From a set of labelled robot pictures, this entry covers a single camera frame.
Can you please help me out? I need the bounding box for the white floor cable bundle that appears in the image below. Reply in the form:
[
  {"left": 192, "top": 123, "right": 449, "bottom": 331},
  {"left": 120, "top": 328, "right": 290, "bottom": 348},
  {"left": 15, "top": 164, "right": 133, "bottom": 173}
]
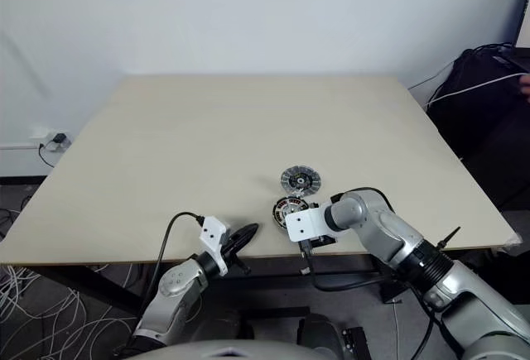
[{"left": 0, "top": 264, "right": 142, "bottom": 360}]

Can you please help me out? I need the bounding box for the grey finned motor housing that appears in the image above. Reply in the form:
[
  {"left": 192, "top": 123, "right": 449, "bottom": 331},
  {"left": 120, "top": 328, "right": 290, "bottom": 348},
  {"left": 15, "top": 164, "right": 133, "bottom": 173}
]
[{"left": 280, "top": 165, "right": 320, "bottom": 194}]

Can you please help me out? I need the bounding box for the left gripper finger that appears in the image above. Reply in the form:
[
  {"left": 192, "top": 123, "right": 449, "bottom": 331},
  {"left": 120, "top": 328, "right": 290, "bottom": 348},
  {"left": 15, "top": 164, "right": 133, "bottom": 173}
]
[
  {"left": 230, "top": 227, "right": 261, "bottom": 254},
  {"left": 229, "top": 223, "right": 263, "bottom": 242}
]

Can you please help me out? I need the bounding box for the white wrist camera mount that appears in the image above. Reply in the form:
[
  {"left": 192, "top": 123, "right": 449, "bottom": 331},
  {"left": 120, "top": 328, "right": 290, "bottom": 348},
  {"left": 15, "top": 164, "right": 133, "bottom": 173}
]
[
  {"left": 284, "top": 202, "right": 332, "bottom": 243},
  {"left": 197, "top": 215, "right": 231, "bottom": 276}
]

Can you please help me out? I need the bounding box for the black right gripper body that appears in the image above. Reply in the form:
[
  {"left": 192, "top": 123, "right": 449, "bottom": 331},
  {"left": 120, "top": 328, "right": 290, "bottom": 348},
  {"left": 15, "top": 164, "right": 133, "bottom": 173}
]
[{"left": 297, "top": 233, "right": 340, "bottom": 258}]

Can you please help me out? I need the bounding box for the person's bare hand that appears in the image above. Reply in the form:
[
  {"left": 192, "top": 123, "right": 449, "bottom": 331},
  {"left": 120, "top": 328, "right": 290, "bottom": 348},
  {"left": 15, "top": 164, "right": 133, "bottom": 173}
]
[{"left": 518, "top": 73, "right": 530, "bottom": 105}]

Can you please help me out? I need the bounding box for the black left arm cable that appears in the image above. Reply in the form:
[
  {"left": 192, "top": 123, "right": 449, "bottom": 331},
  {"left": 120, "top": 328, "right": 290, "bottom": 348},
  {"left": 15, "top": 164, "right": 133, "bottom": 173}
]
[{"left": 155, "top": 212, "right": 206, "bottom": 290}]

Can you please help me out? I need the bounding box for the wall power socket plug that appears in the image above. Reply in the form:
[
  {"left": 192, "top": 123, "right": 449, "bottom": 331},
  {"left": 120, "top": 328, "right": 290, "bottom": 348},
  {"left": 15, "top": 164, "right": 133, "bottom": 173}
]
[{"left": 0, "top": 127, "right": 72, "bottom": 151}]

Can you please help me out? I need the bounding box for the thin grey cable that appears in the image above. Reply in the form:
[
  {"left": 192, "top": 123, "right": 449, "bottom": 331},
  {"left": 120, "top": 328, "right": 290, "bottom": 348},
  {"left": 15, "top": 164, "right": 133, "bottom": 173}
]
[{"left": 407, "top": 61, "right": 455, "bottom": 90}]

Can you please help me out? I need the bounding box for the black bag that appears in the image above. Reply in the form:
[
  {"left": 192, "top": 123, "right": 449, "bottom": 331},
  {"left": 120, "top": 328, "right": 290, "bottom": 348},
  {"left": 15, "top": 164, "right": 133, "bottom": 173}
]
[{"left": 426, "top": 47, "right": 530, "bottom": 212}]

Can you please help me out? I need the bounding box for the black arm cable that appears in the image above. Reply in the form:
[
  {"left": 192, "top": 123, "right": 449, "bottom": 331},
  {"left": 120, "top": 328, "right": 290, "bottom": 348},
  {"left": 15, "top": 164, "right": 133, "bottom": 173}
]
[
  {"left": 300, "top": 187, "right": 398, "bottom": 293},
  {"left": 155, "top": 212, "right": 206, "bottom": 290}
]

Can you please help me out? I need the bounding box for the black adapter cable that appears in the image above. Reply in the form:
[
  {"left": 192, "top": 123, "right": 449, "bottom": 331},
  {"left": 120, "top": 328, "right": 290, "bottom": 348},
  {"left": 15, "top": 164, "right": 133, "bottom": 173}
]
[{"left": 38, "top": 141, "right": 57, "bottom": 169}]

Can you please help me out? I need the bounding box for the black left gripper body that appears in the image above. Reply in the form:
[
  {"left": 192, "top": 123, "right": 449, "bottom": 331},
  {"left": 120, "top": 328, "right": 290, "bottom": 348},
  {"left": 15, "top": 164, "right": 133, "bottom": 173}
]
[{"left": 221, "top": 233, "right": 253, "bottom": 276}]

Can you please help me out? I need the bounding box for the black metal table frame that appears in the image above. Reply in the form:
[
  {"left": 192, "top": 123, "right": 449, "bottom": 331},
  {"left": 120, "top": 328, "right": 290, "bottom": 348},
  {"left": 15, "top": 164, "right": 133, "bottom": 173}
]
[{"left": 32, "top": 247, "right": 498, "bottom": 319}]

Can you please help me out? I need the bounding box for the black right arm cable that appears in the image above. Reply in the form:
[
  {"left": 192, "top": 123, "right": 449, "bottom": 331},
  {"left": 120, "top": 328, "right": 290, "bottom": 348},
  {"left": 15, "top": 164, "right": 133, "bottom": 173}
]
[{"left": 300, "top": 187, "right": 398, "bottom": 293}]

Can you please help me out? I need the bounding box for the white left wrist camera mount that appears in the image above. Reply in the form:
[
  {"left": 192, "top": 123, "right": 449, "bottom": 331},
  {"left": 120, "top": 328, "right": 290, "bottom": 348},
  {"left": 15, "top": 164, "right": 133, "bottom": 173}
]
[{"left": 197, "top": 215, "right": 231, "bottom": 276}]

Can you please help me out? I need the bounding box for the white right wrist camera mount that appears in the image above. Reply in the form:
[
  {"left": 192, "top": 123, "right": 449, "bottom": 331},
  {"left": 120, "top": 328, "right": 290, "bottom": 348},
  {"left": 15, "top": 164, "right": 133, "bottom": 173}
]
[{"left": 284, "top": 202, "right": 332, "bottom": 243}]

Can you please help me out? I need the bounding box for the copper wound motor stator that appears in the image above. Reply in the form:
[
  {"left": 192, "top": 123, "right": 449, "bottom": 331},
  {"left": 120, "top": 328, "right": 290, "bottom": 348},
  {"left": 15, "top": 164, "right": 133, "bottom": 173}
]
[{"left": 273, "top": 197, "right": 316, "bottom": 231}]

